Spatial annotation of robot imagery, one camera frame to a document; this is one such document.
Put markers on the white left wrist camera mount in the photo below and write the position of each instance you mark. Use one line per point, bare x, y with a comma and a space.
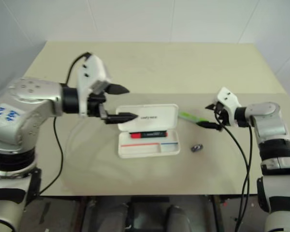
91, 67

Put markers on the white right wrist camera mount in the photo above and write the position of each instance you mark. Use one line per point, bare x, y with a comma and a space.
228, 97

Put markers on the white plastic pencil case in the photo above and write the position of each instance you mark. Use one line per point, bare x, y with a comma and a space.
147, 149

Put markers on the dark table frame leg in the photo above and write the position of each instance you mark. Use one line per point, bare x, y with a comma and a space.
216, 212

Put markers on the black marker with red cap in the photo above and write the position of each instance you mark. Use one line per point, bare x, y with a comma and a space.
135, 135

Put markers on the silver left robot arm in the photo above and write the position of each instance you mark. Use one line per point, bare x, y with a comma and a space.
26, 96

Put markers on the small dark metal clip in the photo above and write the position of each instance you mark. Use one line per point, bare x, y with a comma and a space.
197, 147

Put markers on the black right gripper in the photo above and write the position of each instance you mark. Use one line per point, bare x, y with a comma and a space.
221, 113

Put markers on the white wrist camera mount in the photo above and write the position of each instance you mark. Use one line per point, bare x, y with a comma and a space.
91, 67
228, 97

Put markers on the green marker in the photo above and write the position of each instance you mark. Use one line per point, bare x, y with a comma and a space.
189, 116

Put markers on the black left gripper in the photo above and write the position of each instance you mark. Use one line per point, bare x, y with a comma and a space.
95, 106

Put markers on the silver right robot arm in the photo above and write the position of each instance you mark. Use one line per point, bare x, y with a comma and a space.
268, 113

